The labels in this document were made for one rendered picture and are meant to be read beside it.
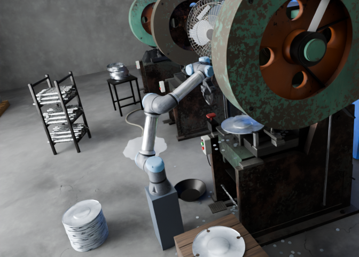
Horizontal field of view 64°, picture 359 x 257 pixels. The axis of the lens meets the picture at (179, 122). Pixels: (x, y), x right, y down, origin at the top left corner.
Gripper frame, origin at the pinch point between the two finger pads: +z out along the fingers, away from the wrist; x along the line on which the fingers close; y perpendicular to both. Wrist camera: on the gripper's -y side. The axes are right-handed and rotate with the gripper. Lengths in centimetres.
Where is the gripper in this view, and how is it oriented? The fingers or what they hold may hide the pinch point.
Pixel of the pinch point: (210, 103)
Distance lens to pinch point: 223.8
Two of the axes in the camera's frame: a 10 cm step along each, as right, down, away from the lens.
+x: -9.5, 2.4, -1.9
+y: -2.7, -3.6, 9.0
